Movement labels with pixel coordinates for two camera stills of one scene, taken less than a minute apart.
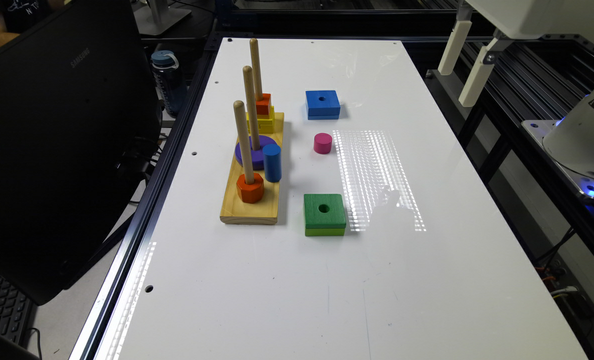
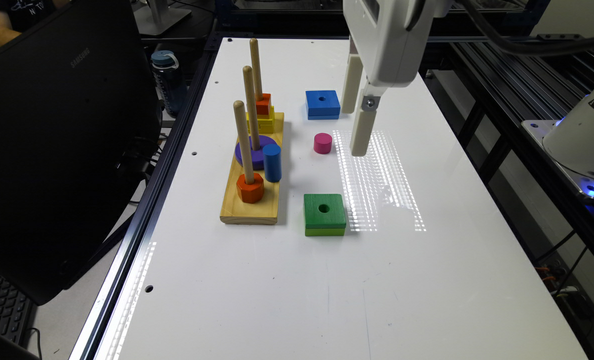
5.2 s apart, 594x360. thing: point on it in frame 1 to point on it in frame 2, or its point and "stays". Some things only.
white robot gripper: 515,19 to 390,35
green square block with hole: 324,215 stays
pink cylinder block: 322,143 stays
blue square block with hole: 323,105 stays
